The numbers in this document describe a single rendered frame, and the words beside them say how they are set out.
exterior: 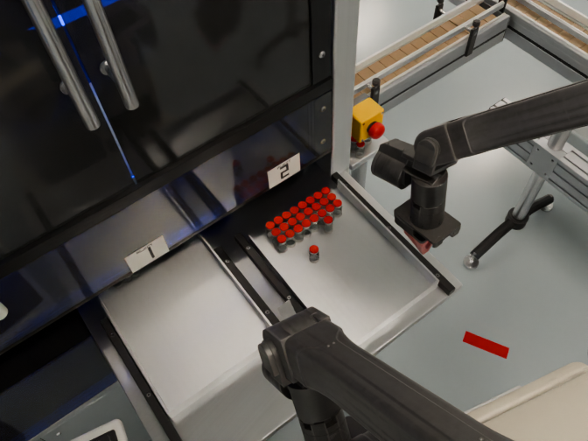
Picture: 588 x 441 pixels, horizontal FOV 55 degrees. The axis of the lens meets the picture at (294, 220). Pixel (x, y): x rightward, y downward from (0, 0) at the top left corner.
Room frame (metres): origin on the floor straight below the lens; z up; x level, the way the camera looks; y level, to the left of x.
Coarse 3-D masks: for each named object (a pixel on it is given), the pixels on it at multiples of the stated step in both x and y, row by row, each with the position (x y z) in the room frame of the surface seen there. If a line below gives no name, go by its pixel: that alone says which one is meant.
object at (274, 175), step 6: (294, 156) 0.78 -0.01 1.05; (288, 162) 0.77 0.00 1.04; (294, 162) 0.78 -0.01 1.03; (276, 168) 0.76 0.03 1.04; (294, 168) 0.78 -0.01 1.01; (270, 174) 0.75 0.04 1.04; (276, 174) 0.76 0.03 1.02; (270, 180) 0.75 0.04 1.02; (276, 180) 0.76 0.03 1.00; (282, 180) 0.76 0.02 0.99; (270, 186) 0.75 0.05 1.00
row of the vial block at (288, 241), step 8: (336, 200) 0.74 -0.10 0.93; (328, 208) 0.72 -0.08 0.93; (336, 208) 0.73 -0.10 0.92; (312, 216) 0.71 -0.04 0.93; (320, 216) 0.70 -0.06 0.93; (336, 216) 0.73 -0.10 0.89; (304, 224) 0.69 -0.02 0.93; (312, 224) 0.69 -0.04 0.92; (320, 224) 0.70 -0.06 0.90; (288, 232) 0.67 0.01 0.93; (296, 232) 0.67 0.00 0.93; (304, 232) 0.68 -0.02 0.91; (280, 240) 0.65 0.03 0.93; (288, 240) 0.66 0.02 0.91; (296, 240) 0.67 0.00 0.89; (280, 248) 0.64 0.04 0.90
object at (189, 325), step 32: (160, 256) 0.66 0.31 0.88; (192, 256) 0.65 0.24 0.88; (128, 288) 0.58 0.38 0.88; (160, 288) 0.58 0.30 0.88; (192, 288) 0.57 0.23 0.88; (224, 288) 0.57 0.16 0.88; (128, 320) 0.51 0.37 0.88; (160, 320) 0.50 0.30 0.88; (192, 320) 0.49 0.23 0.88; (224, 320) 0.49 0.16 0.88; (256, 320) 0.48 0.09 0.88; (160, 352) 0.43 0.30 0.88; (192, 352) 0.43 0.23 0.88; (224, 352) 0.42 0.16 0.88; (256, 352) 0.41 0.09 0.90; (160, 384) 0.36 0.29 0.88; (192, 384) 0.36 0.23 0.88
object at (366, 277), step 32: (352, 192) 0.77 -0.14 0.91; (352, 224) 0.71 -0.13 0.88; (288, 256) 0.63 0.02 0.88; (320, 256) 0.63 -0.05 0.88; (352, 256) 0.62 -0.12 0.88; (384, 256) 0.61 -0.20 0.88; (288, 288) 0.55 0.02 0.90; (320, 288) 0.55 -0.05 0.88; (352, 288) 0.54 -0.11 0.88; (384, 288) 0.54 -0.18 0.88; (416, 288) 0.53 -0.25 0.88; (352, 320) 0.47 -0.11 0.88; (384, 320) 0.45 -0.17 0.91
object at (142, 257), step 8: (160, 240) 0.60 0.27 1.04; (144, 248) 0.58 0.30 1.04; (152, 248) 0.59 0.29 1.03; (160, 248) 0.60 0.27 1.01; (168, 248) 0.61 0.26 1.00; (128, 256) 0.56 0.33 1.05; (136, 256) 0.57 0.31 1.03; (144, 256) 0.58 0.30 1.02; (128, 264) 0.56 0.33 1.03; (136, 264) 0.57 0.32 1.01; (144, 264) 0.58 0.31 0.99
